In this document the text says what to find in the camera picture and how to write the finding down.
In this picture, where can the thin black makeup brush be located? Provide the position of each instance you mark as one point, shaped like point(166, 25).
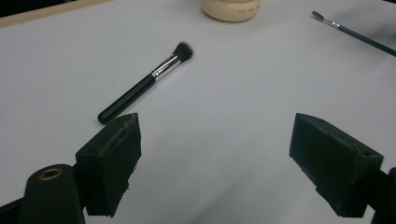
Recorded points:
point(358, 34)

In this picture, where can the wooden table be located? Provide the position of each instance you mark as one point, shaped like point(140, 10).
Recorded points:
point(37, 13)

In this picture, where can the cream ribbed brush holder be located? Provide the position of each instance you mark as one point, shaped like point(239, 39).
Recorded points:
point(230, 11)

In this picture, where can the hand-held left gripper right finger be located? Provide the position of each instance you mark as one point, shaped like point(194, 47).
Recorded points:
point(333, 161)

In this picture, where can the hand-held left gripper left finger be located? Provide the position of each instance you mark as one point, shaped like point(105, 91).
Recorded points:
point(109, 161)

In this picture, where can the white table board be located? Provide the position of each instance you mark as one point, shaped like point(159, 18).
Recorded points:
point(236, 87)

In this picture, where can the thick black makeup brush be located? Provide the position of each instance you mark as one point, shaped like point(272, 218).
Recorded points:
point(134, 93)

